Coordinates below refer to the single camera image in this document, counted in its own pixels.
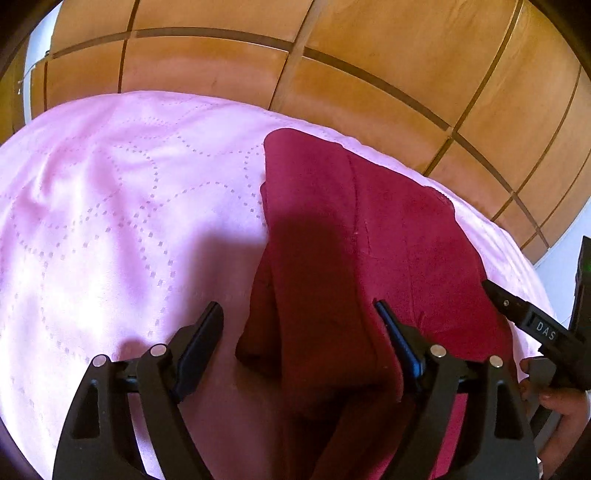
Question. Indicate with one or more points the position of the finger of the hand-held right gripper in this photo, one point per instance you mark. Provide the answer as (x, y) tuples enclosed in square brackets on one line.
[(505, 302)]

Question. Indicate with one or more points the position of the wooden panelled wardrobe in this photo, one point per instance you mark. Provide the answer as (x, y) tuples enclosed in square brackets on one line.
[(369, 46)]

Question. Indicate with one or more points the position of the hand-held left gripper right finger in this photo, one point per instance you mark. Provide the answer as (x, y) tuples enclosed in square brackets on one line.
[(406, 350)]

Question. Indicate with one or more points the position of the person's right hand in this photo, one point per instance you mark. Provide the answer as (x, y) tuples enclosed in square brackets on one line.
[(572, 410)]

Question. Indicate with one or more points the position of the pink quilted bedspread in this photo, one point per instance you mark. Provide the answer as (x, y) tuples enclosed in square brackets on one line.
[(115, 184)]

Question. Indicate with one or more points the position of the dark red fleece garment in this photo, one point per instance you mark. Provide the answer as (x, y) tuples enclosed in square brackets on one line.
[(323, 207)]

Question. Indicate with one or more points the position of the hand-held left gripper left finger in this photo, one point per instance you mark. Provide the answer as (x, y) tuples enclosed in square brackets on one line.
[(196, 350)]

